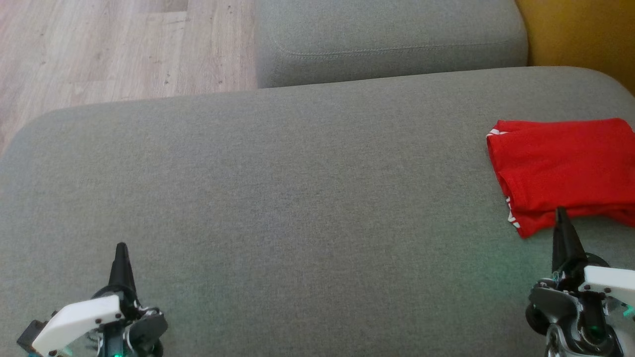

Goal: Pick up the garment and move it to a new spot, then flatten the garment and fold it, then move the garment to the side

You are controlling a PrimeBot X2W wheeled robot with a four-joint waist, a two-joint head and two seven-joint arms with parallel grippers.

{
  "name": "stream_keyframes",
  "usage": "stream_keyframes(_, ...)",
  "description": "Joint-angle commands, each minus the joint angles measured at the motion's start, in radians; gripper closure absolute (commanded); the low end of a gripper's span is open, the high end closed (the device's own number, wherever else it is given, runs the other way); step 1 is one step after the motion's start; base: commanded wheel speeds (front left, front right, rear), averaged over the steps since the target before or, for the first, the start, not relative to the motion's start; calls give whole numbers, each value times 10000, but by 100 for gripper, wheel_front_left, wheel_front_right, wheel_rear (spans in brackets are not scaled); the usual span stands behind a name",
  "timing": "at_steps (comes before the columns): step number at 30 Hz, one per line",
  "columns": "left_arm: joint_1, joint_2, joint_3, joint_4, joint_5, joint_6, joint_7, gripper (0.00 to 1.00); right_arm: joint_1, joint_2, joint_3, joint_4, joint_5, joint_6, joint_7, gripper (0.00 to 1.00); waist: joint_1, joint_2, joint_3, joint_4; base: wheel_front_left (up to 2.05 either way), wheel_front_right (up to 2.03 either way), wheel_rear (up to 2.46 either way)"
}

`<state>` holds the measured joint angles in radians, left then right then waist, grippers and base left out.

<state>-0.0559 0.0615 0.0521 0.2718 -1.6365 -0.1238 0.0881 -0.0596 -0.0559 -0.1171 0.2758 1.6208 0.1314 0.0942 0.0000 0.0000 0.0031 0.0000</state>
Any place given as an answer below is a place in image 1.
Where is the large grey sofa seat cushion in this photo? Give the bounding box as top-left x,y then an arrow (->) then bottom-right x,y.
0,66 -> 635,357

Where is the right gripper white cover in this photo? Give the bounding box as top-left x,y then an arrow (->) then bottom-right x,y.
524,206 -> 635,357

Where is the small grey sofa cushion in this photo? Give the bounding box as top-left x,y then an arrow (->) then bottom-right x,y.
254,0 -> 529,89

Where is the red basketball jersey white trim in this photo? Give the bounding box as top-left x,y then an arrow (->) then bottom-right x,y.
486,118 -> 635,215

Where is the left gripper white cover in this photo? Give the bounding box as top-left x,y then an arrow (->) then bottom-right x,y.
31,241 -> 169,357

